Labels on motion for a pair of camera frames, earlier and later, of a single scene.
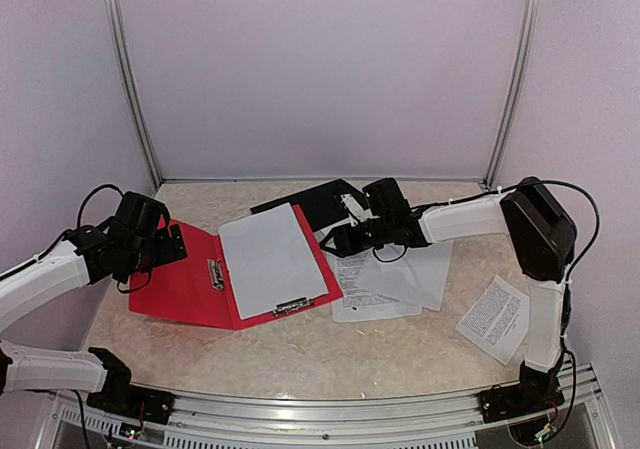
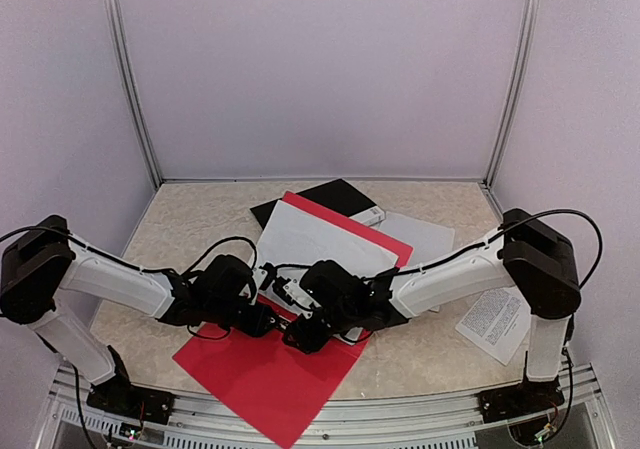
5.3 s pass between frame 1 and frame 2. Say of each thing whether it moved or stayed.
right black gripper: moved
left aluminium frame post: stayed
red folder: moved
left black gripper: moved
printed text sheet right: stayed
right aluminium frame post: stayed
